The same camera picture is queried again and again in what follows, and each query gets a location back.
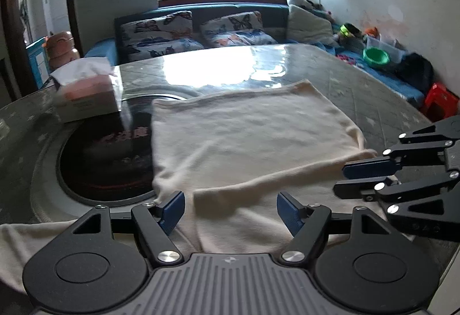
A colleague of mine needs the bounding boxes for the round black hot plate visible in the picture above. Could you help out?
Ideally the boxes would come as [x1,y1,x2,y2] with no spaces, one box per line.
[30,92,191,222]

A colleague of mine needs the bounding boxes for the light grey cushion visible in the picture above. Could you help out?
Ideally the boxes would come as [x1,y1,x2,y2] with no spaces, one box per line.
[287,5,335,46]

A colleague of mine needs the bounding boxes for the butterfly print pillow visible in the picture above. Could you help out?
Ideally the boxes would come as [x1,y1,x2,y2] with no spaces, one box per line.
[200,11,279,48]
[120,11,205,62]

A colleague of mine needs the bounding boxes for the green plastic bowl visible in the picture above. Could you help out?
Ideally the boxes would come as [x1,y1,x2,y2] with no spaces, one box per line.
[363,47,391,68]

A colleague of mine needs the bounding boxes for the blue patterned sofa mat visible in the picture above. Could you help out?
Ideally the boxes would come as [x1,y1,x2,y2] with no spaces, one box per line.
[334,49,428,107]

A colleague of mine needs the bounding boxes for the red plastic stool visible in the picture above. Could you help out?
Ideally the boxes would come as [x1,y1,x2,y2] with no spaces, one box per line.
[420,82,460,122]

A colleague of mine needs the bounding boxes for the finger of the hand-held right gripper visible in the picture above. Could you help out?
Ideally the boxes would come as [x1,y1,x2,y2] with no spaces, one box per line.
[333,171,460,241]
[342,117,460,180]

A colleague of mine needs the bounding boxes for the clear plastic box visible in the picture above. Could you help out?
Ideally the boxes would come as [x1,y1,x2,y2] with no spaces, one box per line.
[365,35,405,64]

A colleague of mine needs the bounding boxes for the white plush toy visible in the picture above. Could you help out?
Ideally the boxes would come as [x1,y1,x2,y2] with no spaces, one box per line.
[286,0,317,11]

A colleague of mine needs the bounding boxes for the green and black toy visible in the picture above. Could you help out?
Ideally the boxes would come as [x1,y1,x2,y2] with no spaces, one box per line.
[338,23,362,41]

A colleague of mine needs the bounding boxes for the black bag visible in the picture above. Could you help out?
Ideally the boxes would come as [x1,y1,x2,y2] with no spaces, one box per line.
[395,53,434,93]

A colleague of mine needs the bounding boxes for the blue toy stand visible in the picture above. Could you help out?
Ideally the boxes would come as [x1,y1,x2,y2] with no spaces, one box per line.
[26,37,51,89]

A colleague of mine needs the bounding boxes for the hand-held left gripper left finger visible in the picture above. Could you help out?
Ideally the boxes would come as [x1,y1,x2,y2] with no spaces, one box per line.
[70,190,186,267]

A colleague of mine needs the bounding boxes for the tissue box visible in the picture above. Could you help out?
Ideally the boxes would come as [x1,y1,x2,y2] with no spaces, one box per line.
[50,57,124,123]

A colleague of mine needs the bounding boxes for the blue sofa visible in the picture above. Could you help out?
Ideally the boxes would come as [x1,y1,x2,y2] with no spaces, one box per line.
[84,2,428,107]

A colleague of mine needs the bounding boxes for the cream fleece garment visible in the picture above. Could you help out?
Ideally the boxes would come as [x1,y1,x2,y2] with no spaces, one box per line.
[0,79,414,290]

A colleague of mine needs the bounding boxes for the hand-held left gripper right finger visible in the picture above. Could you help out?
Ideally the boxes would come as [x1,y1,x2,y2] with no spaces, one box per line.
[276,191,392,267]

